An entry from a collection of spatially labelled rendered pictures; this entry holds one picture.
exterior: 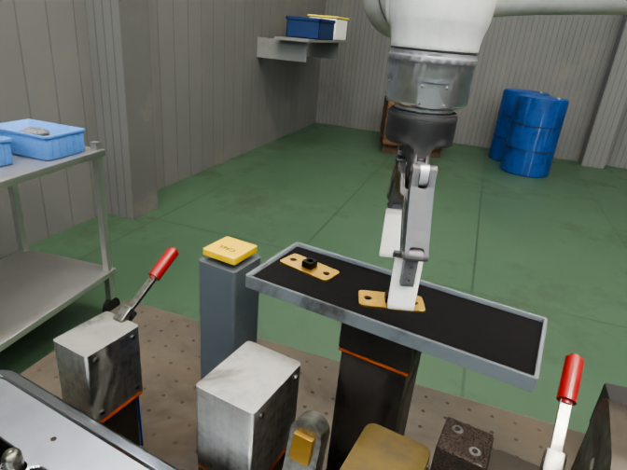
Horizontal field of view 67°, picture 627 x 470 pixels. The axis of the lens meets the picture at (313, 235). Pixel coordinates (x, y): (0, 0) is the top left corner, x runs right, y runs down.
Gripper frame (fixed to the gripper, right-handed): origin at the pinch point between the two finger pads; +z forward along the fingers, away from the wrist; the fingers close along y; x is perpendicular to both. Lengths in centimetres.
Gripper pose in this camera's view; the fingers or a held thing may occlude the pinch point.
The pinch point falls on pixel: (396, 271)
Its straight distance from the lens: 61.1
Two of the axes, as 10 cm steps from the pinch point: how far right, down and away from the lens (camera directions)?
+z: -0.8, 9.1, 4.0
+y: -0.6, 3.9, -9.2
